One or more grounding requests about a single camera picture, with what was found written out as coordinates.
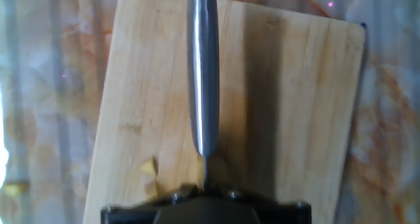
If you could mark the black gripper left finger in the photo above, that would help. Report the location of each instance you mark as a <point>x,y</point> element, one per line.
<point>131,214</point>

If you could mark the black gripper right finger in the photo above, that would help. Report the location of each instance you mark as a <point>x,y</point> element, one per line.
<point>285,214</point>

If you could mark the steel kitchen cleaver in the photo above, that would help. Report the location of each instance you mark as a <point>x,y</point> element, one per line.
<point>203,69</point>

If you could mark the small cut potato piece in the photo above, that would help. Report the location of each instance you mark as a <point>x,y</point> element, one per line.
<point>14,188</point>
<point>148,167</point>
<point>151,188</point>

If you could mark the wooden cutting board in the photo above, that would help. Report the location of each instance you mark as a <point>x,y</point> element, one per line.
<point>295,119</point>

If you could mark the orange marble pattern mat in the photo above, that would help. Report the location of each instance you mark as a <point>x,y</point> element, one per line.
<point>49,86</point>

